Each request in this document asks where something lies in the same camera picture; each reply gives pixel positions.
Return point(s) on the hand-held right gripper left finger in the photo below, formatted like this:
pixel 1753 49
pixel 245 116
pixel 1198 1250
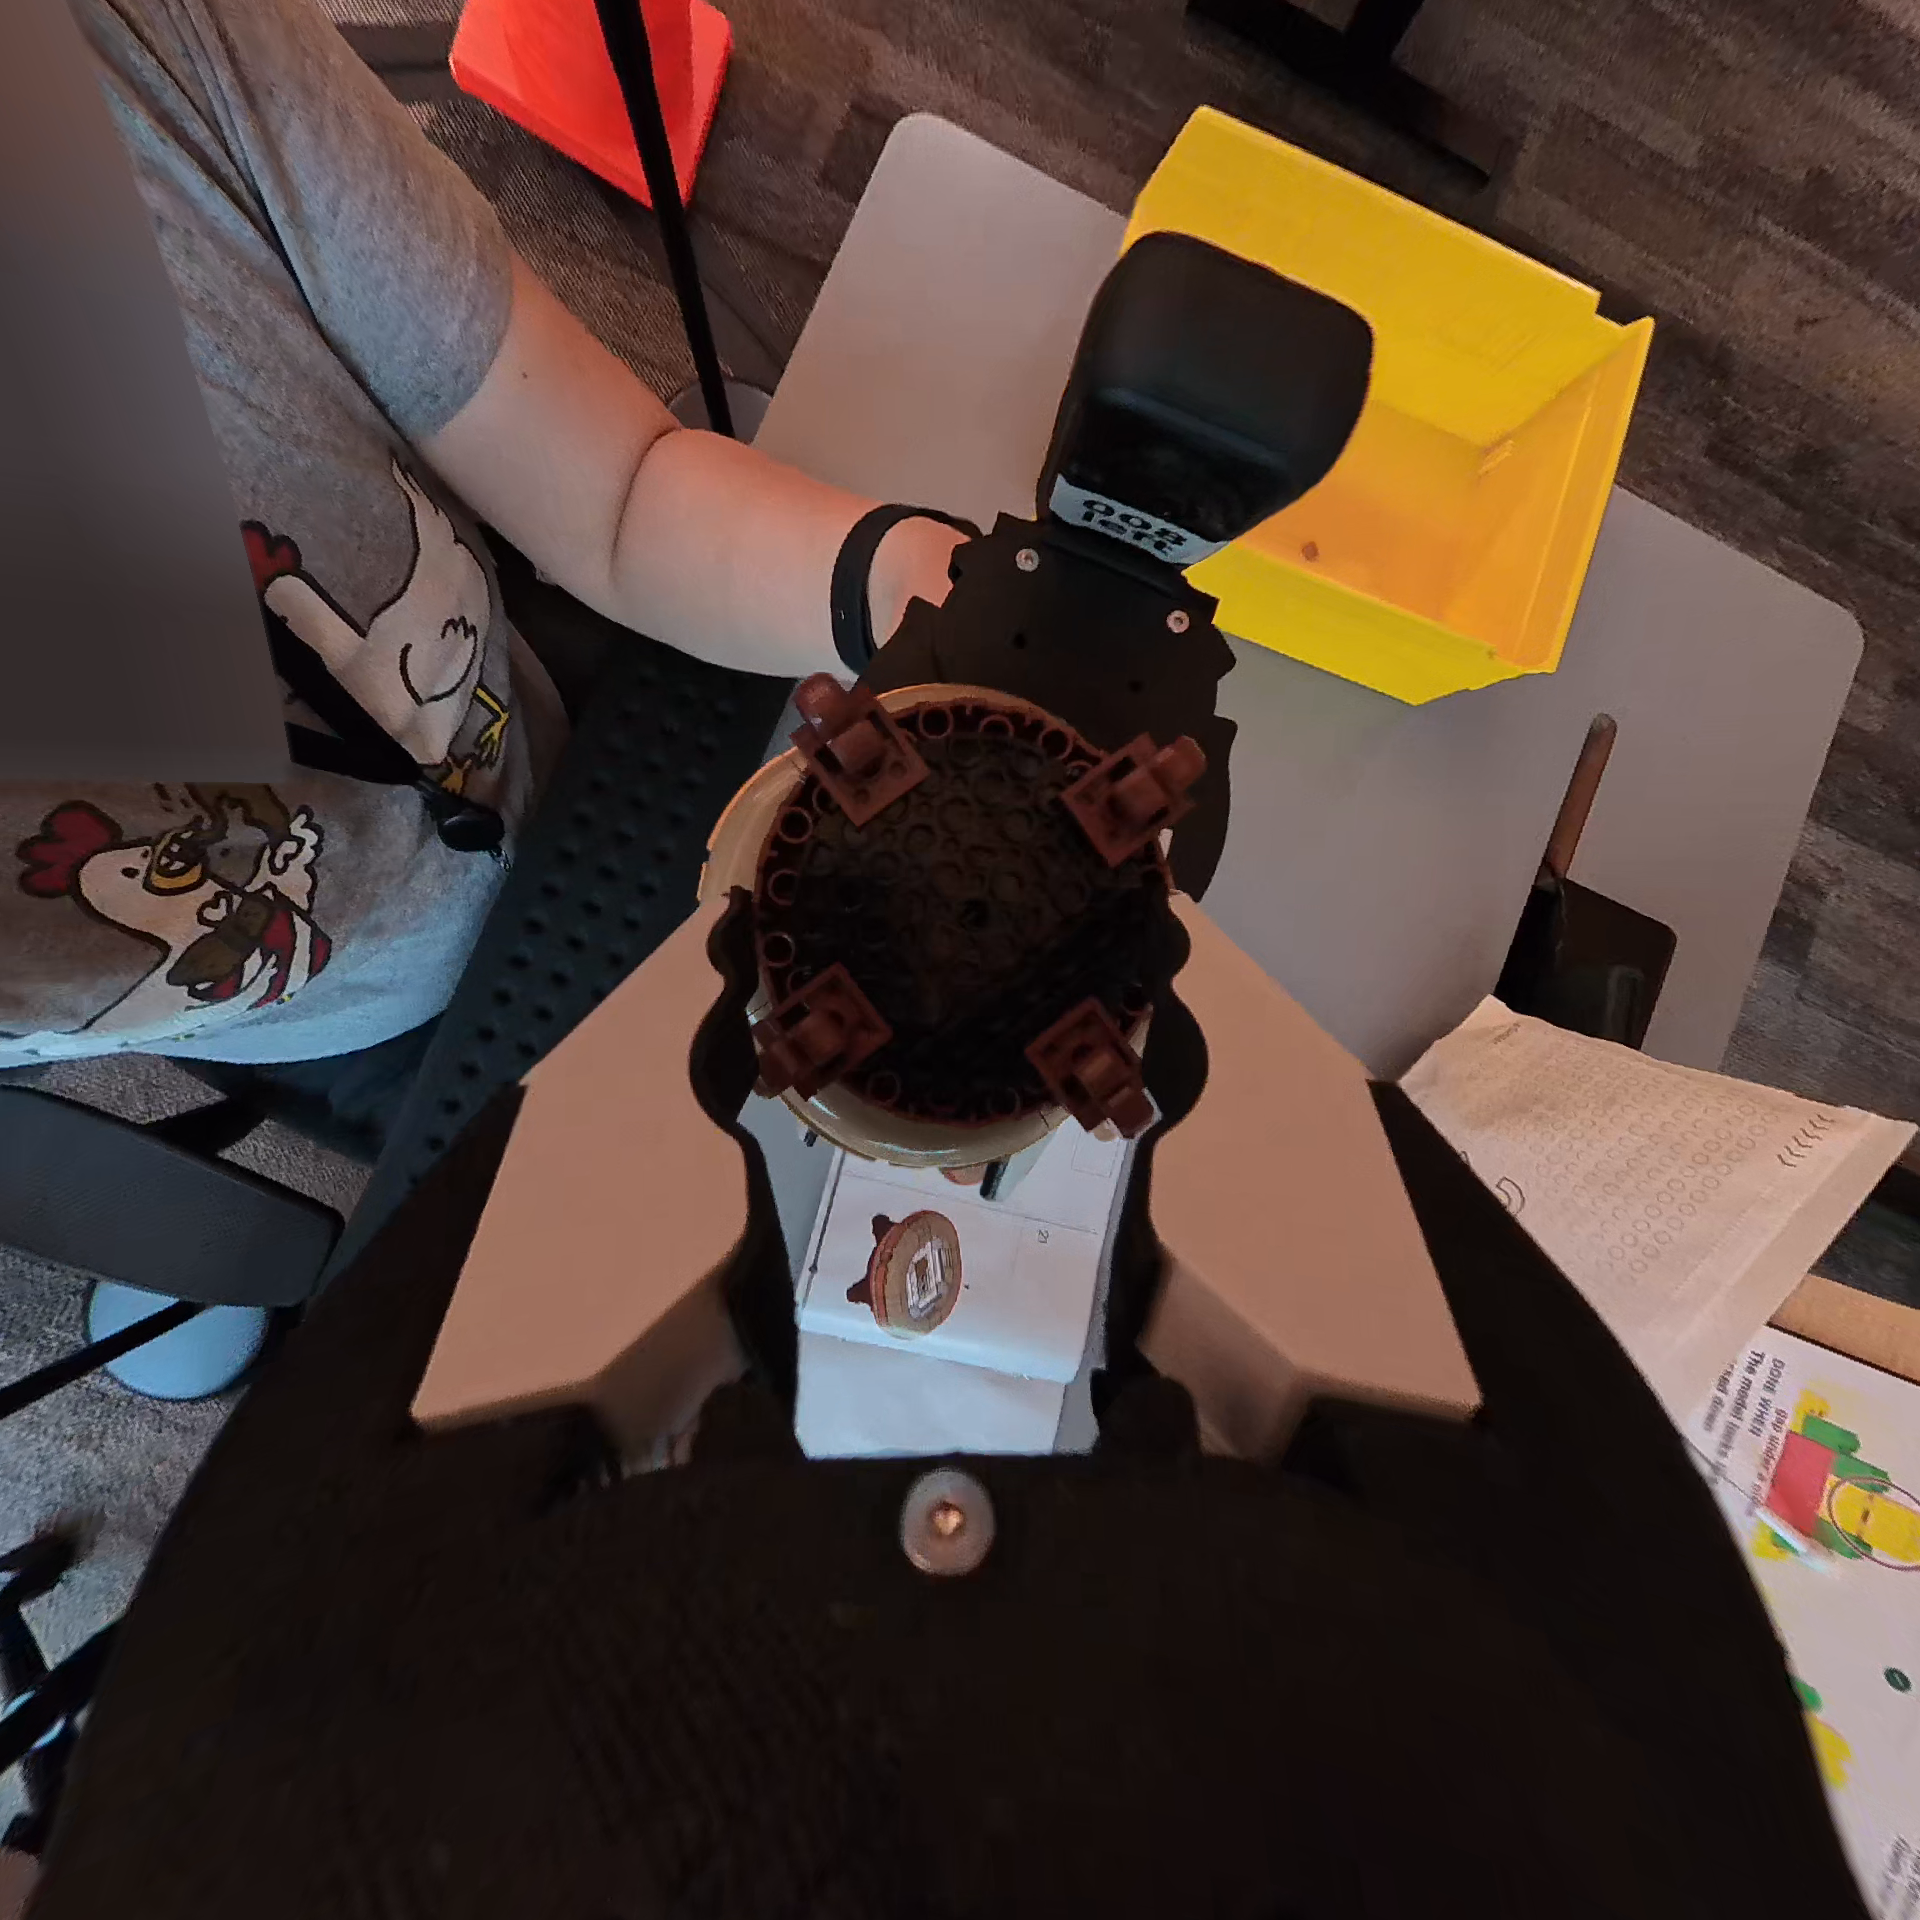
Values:
pixel 601 1200

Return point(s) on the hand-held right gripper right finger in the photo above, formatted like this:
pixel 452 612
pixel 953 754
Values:
pixel 1288 1200

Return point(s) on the round brown toy brick model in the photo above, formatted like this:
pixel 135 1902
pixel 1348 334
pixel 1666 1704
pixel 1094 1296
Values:
pixel 960 914

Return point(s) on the black wristband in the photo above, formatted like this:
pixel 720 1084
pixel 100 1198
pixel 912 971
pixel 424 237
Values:
pixel 847 586

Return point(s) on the white instruction booklet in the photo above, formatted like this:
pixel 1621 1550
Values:
pixel 1005 1277

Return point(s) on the black studded baseplate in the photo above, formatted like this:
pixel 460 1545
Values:
pixel 601 869

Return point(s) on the white paper bag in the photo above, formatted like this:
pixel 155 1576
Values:
pixel 1635 1186

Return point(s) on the yellow plastic bin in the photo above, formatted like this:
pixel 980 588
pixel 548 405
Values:
pixel 1440 450

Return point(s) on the black office chair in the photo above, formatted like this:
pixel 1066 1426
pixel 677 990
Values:
pixel 135 1186

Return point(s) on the colourful printed instruction sheet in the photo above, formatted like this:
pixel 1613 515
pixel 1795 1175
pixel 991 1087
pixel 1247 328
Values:
pixel 1844 1574

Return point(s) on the orange traffic cone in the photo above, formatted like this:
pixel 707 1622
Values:
pixel 547 75

